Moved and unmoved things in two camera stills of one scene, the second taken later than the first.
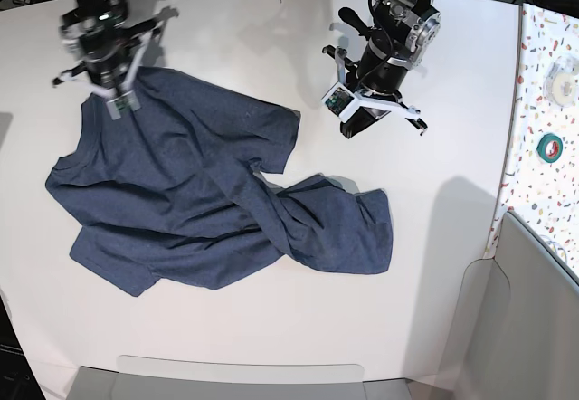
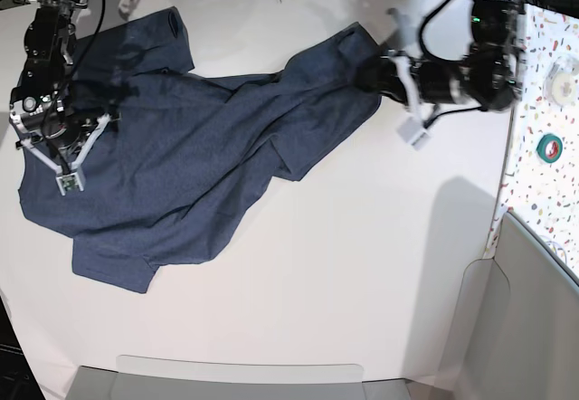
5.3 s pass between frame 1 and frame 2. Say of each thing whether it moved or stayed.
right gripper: moved
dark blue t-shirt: moved
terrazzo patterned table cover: stayed
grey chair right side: stayed
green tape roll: stayed
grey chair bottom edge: stayed
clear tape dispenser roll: stayed
